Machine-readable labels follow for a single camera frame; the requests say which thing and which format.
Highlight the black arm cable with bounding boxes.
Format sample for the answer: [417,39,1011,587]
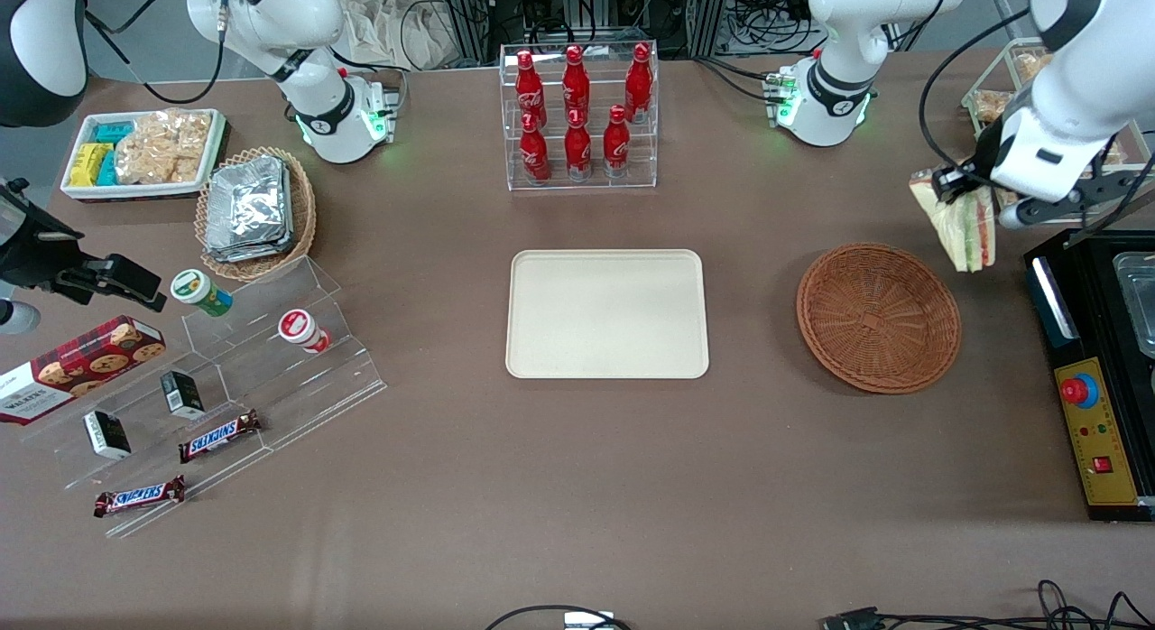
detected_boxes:
[83,0,228,106]
[919,9,1034,175]

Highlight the clear bag of crackers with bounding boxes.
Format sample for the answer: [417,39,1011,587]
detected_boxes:
[114,109,214,186]

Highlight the oval light wicker basket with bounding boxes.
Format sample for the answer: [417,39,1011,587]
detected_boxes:
[194,146,318,283]

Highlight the right wrist camera cylinder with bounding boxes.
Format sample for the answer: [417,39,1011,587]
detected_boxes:
[0,300,42,336]

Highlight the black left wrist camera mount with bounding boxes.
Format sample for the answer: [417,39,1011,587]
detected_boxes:
[997,163,1155,230]

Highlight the bagged snack packet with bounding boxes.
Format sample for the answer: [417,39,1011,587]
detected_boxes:
[1014,52,1057,88]
[970,88,1016,124]

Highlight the Snickers chocolate bar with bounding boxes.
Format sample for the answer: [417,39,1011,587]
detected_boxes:
[93,475,187,519]
[178,410,263,464]

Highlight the red cola bottle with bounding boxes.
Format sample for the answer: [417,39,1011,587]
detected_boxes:
[564,109,594,181]
[520,112,551,185]
[603,105,632,179]
[515,50,547,130]
[624,42,654,124]
[562,44,591,125]

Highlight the silver foil packet stack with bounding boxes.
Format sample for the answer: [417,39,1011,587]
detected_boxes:
[204,155,297,264]

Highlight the wire basket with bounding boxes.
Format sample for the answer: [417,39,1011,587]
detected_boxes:
[960,37,1155,202]

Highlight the triangle sandwich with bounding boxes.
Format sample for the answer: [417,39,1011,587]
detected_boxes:
[909,165,999,274]

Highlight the white rectangular snack tray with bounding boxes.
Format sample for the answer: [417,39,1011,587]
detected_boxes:
[60,108,228,202]

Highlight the tangled black background cables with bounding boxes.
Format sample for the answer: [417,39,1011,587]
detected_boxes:
[722,0,824,55]

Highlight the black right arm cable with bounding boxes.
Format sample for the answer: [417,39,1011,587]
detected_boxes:
[83,0,228,106]

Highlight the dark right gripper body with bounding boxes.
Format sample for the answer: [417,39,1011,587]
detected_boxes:
[0,179,88,291]

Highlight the yellow control panel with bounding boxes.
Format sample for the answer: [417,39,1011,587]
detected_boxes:
[1054,357,1142,507]

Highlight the small black box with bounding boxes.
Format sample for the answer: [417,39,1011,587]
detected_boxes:
[83,410,133,460]
[160,370,206,421]

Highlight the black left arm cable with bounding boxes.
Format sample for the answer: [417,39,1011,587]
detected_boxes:
[919,9,1034,175]

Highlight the clear acrylic step stand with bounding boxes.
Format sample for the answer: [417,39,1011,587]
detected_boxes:
[23,255,389,539]

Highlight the red lid cup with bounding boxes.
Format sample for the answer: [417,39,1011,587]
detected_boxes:
[277,309,332,355]

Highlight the round brown wicker basket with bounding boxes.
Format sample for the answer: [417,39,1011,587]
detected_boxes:
[796,243,963,395]

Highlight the beige plastic tray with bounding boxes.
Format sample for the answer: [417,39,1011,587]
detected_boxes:
[505,249,710,380]

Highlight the black appliance housing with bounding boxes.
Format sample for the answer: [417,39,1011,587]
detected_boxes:
[1022,228,1155,523]

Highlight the yellow snack packet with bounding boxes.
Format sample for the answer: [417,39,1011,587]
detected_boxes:
[69,143,114,188]

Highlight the clear acrylic bottle rack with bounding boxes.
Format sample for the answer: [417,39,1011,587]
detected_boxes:
[499,42,660,193]

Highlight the red Walkers cookie box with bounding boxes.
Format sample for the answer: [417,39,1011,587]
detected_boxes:
[0,315,168,426]

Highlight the black cable with silver connector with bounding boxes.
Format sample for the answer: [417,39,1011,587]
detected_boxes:
[485,605,633,630]

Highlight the green lid cup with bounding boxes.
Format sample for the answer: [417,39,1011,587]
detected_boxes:
[171,269,234,318]

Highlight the metal pan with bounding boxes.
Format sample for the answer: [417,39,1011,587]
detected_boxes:
[1114,251,1155,360]

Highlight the black cable with plug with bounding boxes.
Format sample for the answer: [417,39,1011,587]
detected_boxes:
[821,579,1155,630]

